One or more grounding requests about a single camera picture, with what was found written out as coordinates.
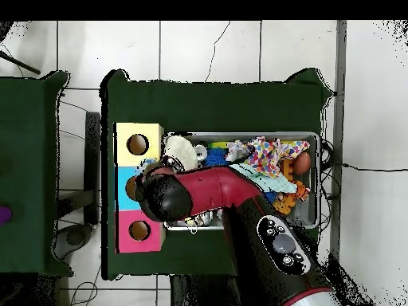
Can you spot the cream knitted cloth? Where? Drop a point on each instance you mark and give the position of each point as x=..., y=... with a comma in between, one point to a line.
x=180, y=152

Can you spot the polka dot colourful cloth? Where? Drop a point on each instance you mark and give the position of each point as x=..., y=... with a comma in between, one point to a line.
x=274, y=153

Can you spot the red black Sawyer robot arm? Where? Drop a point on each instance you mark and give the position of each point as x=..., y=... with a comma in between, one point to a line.
x=210, y=188

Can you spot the wooden box with three holes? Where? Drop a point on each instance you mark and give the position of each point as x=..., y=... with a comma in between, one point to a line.
x=153, y=134

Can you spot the blue spiky rubber ball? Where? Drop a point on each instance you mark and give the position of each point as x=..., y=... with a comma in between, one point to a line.
x=217, y=158

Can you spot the black upright panel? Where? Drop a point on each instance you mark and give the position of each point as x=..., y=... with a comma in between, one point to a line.
x=93, y=159

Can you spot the mint green fuzzy cloth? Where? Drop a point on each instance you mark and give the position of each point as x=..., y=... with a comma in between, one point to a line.
x=261, y=177

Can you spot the grey round floor base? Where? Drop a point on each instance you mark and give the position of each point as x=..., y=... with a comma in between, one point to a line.
x=76, y=237

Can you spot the dark green side table cloth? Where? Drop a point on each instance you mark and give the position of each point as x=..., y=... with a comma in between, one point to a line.
x=29, y=159

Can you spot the brown toy football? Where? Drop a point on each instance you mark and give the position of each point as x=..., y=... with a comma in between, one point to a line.
x=302, y=163

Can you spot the purple object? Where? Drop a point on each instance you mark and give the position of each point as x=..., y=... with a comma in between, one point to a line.
x=4, y=215

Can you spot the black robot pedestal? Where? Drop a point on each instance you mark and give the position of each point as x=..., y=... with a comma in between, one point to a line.
x=204, y=293

